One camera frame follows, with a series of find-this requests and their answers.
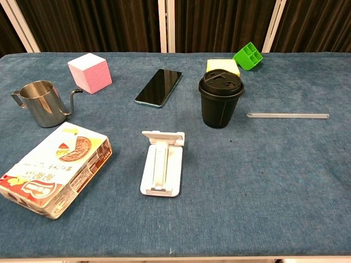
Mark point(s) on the white folding phone stand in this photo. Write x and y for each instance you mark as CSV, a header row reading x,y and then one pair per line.
x,y
148,164

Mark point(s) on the black lidded coffee cup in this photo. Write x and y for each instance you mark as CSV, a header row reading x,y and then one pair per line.
x,y
216,109

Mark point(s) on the printed snack carton box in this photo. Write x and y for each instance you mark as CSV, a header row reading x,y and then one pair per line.
x,y
55,170

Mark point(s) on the pink foam cube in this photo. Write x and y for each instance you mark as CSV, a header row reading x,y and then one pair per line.
x,y
93,74

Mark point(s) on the blue fabric tablecloth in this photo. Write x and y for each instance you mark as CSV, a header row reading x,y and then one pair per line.
x,y
246,191

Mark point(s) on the white frame post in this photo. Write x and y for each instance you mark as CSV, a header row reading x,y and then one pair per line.
x,y
20,27
274,24
162,27

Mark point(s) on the yellow foam cube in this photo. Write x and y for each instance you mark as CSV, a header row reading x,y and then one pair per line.
x,y
222,65

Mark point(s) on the dark pleated curtain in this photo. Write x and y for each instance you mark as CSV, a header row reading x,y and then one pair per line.
x,y
219,24
96,24
8,35
318,24

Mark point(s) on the stainless steel gooseneck pitcher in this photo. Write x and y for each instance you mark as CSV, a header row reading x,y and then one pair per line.
x,y
44,107

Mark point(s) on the black smartphone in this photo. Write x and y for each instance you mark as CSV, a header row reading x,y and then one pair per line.
x,y
159,87

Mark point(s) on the green plastic grid block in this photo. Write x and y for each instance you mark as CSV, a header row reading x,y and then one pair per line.
x,y
245,62

